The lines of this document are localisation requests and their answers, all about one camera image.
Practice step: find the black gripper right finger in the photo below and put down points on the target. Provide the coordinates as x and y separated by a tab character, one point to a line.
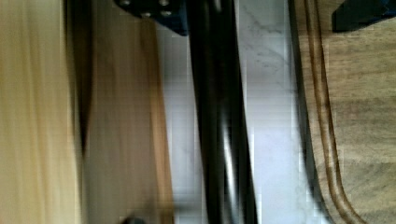
353	15

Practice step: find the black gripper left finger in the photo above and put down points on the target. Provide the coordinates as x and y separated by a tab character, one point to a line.
171	14

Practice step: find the wooden drawer cabinet box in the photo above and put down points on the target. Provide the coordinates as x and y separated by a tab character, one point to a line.
40	159

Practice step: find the wooden cutting board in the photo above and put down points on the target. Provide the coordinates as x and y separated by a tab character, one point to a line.
347	90

